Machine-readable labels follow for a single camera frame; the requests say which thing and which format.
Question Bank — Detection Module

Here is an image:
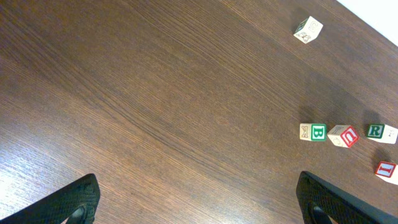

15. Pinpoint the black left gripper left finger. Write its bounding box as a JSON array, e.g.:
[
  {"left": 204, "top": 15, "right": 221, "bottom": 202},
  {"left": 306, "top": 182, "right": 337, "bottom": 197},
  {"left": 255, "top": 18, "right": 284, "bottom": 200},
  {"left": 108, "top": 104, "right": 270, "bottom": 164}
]
[{"left": 1, "top": 174, "right": 100, "bottom": 224}]

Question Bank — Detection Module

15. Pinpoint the plain wooden block far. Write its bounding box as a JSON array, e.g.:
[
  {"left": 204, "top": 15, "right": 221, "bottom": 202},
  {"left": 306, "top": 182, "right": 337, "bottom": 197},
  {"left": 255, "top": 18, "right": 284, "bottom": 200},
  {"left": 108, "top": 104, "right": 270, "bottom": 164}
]
[{"left": 294, "top": 16, "right": 323, "bottom": 44}]

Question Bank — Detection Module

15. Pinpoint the green N wooden block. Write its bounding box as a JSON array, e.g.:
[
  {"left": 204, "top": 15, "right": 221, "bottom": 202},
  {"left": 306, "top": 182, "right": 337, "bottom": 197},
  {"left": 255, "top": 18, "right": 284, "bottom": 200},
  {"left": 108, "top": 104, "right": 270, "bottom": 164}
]
[{"left": 375, "top": 161, "right": 398, "bottom": 185}]

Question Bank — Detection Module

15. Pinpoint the green R wooden block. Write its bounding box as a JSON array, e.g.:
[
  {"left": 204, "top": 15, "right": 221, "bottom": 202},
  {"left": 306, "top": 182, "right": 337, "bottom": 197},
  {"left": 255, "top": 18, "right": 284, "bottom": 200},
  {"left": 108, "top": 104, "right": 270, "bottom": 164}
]
[{"left": 366, "top": 124, "right": 397, "bottom": 144}]

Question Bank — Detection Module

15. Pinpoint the green B wooden block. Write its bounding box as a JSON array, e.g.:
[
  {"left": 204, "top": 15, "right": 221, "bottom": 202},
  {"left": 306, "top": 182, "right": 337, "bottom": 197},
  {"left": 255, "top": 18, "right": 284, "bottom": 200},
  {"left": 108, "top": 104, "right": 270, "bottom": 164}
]
[{"left": 299, "top": 123, "right": 327, "bottom": 141}]

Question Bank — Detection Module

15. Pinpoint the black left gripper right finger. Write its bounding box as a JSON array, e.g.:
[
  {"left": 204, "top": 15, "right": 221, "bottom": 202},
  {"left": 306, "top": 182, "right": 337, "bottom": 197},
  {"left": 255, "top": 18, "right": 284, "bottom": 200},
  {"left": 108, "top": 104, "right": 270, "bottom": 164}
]
[{"left": 296, "top": 171, "right": 397, "bottom": 224}]

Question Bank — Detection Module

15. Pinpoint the red U wooden block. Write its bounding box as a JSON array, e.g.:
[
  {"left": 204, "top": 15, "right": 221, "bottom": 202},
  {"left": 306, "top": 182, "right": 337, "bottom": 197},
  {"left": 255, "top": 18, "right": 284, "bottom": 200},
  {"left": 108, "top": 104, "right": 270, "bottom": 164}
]
[{"left": 327, "top": 125, "right": 359, "bottom": 148}]

